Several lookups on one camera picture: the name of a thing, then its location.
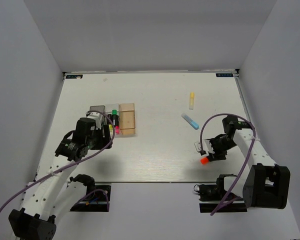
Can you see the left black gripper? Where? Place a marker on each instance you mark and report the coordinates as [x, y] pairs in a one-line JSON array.
[[104, 140]]

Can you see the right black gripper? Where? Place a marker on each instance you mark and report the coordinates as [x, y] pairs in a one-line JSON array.
[[217, 155]]

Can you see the orange black highlighter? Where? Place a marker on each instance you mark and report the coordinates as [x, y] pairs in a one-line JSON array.
[[205, 160]]

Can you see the yellow black highlighter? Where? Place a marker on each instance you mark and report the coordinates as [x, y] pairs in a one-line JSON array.
[[110, 124]]

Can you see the pink black highlighter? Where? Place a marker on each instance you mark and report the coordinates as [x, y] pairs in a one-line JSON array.
[[117, 129]]

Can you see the green black highlighter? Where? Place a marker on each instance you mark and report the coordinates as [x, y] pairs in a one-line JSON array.
[[115, 118]]

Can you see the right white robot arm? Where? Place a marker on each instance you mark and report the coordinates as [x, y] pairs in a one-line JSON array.
[[261, 182]]

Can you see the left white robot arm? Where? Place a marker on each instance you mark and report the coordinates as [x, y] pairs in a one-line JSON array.
[[56, 195]]

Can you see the grey transparent container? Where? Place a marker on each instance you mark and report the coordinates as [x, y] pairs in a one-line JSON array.
[[97, 108]]

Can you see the pastel blue highlighter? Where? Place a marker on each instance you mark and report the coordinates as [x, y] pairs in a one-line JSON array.
[[190, 121]]

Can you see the clear transparent container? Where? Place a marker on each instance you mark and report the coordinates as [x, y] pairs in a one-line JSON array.
[[108, 110]]

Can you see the orange transparent container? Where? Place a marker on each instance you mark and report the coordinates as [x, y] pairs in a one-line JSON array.
[[127, 120]]

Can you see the pastel yellow highlighter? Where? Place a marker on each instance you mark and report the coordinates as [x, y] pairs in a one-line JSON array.
[[191, 100]]

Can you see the left blue table label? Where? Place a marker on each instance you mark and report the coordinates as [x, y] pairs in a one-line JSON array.
[[74, 76]]

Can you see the blue table label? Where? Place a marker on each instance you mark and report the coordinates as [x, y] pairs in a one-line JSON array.
[[224, 75], [74, 76]]

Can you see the right blue table label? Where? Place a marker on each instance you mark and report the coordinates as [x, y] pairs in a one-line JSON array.
[[224, 75]]

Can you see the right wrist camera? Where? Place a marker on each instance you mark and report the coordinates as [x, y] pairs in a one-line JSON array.
[[204, 147]]

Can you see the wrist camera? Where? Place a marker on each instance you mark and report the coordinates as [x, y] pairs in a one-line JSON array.
[[204, 147], [99, 119]]

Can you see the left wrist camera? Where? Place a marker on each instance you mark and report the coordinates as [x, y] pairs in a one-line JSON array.
[[99, 119]]

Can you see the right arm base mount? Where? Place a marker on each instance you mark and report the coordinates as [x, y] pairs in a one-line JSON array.
[[210, 194]]

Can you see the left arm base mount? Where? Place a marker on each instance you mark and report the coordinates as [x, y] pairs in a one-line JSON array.
[[97, 202]]

